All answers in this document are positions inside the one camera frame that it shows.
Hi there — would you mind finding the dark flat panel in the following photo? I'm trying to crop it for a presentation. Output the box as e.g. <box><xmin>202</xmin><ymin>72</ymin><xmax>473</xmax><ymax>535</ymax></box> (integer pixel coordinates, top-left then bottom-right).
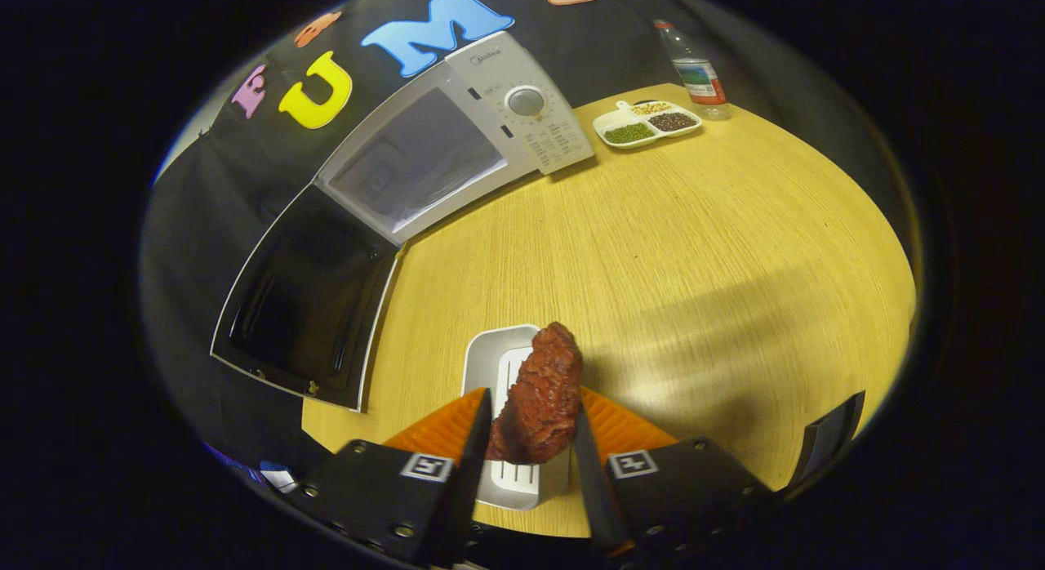
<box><xmin>784</xmin><ymin>390</ymin><xmax>866</xmax><ymax>493</ymax></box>

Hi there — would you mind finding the brown meat steak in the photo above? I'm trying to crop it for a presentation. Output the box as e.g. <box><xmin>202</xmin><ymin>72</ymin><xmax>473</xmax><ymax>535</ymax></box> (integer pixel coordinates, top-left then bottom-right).
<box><xmin>483</xmin><ymin>322</ymin><xmax>585</xmax><ymax>465</ymax></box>

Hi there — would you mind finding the white toaster oven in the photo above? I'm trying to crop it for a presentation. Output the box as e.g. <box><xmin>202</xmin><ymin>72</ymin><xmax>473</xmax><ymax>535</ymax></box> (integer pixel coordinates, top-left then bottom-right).
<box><xmin>210</xmin><ymin>29</ymin><xmax>597</xmax><ymax>413</ymax></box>

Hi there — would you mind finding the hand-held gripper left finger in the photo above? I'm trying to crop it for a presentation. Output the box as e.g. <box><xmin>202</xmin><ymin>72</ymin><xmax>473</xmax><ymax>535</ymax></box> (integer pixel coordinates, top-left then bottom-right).
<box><xmin>286</xmin><ymin>388</ymin><xmax>494</xmax><ymax>569</ymax></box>

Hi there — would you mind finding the clear plastic bottle red cap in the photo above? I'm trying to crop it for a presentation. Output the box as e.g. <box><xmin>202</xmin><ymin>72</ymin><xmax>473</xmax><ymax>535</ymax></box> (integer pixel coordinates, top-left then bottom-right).
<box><xmin>653</xmin><ymin>19</ymin><xmax>732</xmax><ymax>120</ymax></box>

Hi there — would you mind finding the small white ridged tray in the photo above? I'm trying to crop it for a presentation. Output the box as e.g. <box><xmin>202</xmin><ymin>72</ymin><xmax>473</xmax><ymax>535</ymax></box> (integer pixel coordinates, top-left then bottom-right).
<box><xmin>461</xmin><ymin>323</ymin><xmax>572</xmax><ymax>511</ymax></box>

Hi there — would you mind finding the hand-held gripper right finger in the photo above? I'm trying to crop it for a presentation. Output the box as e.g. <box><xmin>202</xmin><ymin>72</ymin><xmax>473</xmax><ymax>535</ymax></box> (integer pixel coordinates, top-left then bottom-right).
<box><xmin>571</xmin><ymin>386</ymin><xmax>776</xmax><ymax>559</ymax></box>

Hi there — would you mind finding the divided white bean dish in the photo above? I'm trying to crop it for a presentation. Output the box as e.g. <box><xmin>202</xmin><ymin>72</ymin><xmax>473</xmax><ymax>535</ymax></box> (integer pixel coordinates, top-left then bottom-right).
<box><xmin>592</xmin><ymin>100</ymin><xmax>703</xmax><ymax>150</ymax></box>

